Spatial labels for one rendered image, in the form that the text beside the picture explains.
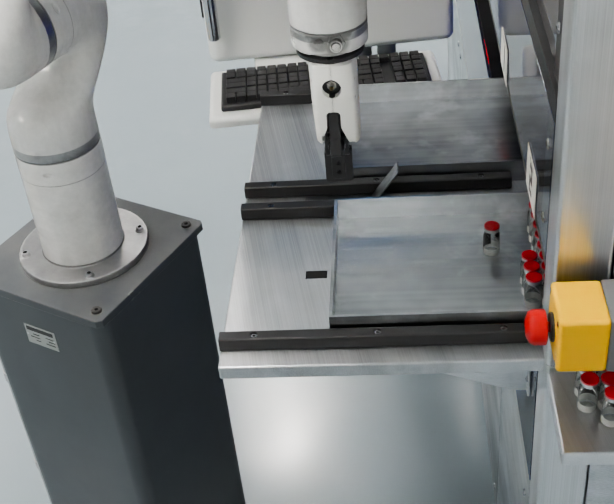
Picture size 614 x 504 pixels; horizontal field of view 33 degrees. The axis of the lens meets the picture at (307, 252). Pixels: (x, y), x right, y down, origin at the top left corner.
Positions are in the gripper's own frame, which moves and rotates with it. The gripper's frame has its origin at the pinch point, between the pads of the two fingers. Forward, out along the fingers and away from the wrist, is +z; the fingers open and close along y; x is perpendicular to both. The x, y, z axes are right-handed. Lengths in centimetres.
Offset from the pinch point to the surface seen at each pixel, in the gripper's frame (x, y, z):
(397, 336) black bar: -6.0, -8.0, 20.5
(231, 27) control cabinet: 23, 88, 22
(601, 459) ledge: -27.5, -26.3, 23.3
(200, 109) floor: 57, 213, 110
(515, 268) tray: -22.2, 6.3, 22.1
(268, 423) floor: 24, 63, 110
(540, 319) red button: -21.2, -19.0, 9.0
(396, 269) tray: -6.4, 7.2, 22.1
